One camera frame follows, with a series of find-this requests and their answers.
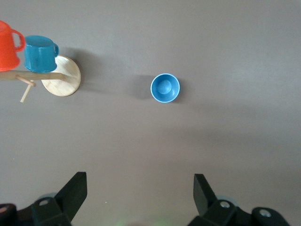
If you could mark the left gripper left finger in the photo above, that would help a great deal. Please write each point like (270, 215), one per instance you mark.
(68, 200)

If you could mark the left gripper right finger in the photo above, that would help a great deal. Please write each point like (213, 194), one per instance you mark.
(207, 200)

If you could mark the blue plastic cup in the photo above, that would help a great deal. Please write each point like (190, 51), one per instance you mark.
(164, 89)

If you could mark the wooden mug tree stand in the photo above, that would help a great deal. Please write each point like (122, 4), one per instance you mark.
(63, 82)

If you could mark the teal enamel mug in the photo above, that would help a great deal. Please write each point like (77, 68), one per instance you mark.
(40, 56)

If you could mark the orange mug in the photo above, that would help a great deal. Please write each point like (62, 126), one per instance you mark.
(7, 47)

